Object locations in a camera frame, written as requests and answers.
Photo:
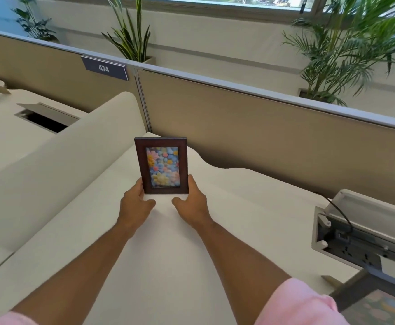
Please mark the person's right forearm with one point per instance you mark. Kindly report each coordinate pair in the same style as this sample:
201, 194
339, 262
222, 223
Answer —
241, 258

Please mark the white curved desk divider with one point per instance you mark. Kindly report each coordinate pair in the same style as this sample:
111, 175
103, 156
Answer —
55, 172

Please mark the person's left thumb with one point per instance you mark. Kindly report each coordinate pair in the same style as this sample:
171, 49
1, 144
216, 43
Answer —
149, 205

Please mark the beige desk partition panel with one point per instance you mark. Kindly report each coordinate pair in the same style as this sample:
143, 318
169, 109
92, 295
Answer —
38, 71
278, 138

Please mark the pink left sleeve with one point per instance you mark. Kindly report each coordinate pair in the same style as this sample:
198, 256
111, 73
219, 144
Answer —
7, 318

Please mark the dark brown flower picture frame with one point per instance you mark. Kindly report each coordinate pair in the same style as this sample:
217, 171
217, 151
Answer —
162, 165

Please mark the small leafy green plant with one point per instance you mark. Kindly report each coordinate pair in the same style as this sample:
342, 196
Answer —
34, 21

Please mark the open desk power socket box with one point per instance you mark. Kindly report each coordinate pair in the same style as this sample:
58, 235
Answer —
363, 230

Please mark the pink sleeve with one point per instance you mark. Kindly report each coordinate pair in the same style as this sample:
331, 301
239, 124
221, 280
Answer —
305, 302
7, 318

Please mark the large palm plant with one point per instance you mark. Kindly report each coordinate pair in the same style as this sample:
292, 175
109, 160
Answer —
349, 43

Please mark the person's right thumb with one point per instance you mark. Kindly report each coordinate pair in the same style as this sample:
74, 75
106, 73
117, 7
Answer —
179, 205

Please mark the dark blue desk number sign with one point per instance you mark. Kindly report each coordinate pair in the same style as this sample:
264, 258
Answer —
104, 68

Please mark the person's left forearm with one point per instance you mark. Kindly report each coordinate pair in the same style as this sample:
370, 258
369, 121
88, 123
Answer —
72, 267

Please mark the person's right hand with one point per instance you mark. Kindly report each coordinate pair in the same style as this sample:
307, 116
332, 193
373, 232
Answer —
192, 206

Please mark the dark frame with flower picture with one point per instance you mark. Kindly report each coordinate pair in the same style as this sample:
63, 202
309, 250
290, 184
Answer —
373, 299

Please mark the pink right sleeve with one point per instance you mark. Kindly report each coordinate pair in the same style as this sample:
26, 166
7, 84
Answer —
305, 302

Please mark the snake plant in white planter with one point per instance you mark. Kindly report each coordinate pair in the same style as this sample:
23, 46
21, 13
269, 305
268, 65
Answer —
129, 33

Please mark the window with grey frame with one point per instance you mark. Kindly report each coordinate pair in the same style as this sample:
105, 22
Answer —
238, 5

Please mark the person's left hand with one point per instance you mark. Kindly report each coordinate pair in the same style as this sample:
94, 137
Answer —
133, 204

